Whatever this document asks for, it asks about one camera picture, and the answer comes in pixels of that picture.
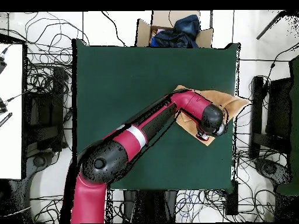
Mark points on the white desk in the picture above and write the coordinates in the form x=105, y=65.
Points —
x=11, y=140

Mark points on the grey chair base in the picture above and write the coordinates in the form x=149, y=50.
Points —
x=38, y=161

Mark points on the black rectangular block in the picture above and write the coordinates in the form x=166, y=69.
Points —
x=231, y=200

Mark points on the green covered table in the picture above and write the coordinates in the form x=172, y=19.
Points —
x=295, y=116

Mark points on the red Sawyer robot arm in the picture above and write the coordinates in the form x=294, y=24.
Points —
x=130, y=140

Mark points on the dark chair base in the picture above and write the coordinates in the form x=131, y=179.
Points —
x=271, y=169

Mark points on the black camera device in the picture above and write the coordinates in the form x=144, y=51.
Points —
x=1, y=65
x=2, y=107

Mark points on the tan terry towel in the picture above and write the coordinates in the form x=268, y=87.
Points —
x=229, y=100

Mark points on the cardboard box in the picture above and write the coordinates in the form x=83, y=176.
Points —
x=142, y=35

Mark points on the black rod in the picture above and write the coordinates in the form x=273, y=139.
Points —
x=268, y=25

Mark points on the dark blue clothes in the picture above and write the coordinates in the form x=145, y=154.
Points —
x=182, y=35

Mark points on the black flat strip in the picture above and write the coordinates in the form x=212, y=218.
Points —
x=5, y=119

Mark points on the black metal frame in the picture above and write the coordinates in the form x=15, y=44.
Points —
x=57, y=93
x=257, y=105

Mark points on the dark green table cloth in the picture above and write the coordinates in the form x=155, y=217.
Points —
x=116, y=93

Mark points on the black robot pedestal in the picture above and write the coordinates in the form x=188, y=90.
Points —
x=149, y=205

